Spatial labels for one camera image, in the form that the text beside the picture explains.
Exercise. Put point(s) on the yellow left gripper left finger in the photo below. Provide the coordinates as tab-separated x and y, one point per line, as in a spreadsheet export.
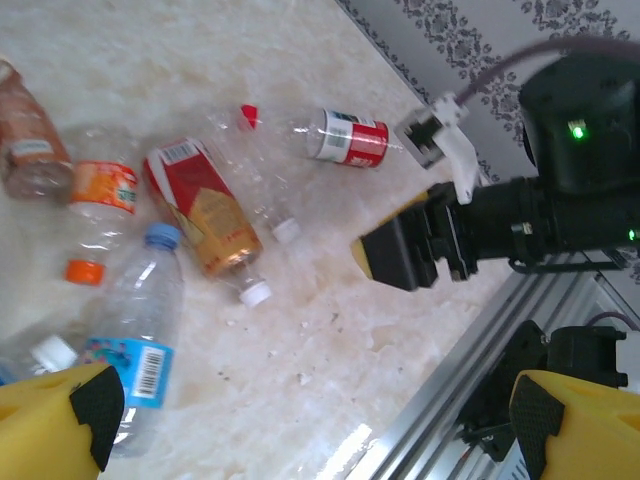
40	430

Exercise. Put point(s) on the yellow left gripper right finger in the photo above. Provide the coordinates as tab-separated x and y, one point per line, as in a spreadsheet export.
600	435

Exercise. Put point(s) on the amber tea bottle red label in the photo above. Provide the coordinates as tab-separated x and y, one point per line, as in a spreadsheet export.
200	200

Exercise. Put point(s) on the clear unlabelled white-cap bottle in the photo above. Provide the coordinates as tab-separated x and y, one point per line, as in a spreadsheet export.
260	195

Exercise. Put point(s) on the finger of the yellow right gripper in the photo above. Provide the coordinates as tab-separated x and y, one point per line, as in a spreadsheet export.
400	255
412	206

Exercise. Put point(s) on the red-cap bottle red-white label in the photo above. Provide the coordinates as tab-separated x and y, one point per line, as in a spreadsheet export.
360	145

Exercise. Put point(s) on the blue-cap bottle light-blue label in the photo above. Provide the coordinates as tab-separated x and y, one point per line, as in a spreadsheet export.
145	310

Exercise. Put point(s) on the orange-cap orange-label clear bottle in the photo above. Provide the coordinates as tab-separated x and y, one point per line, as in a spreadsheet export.
105	185

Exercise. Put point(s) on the brown coffee bottle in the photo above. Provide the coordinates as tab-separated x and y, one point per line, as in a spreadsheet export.
25	140

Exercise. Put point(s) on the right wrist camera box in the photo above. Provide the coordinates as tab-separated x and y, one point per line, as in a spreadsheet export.
425	135

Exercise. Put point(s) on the white-cap bottle blue label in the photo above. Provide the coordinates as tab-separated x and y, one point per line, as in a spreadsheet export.
50	352

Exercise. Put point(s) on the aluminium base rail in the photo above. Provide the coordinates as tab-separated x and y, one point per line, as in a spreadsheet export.
450	390

